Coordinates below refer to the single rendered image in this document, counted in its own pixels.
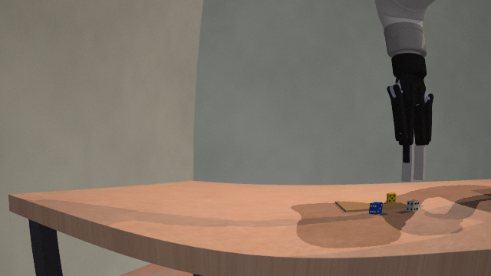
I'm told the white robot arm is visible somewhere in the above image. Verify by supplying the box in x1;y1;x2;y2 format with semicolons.
375;0;435;58

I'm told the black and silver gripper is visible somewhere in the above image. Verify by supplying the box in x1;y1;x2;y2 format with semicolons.
387;53;433;182

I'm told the blue die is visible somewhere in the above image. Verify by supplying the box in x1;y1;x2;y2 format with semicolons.
369;202;383;215

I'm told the tan square mat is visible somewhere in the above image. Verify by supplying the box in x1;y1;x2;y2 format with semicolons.
335;198;407;212

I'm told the grey die with black pips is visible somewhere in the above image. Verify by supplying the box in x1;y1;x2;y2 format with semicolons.
407;200;420;212

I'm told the yellow die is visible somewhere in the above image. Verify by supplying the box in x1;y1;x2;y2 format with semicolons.
387;192;397;203

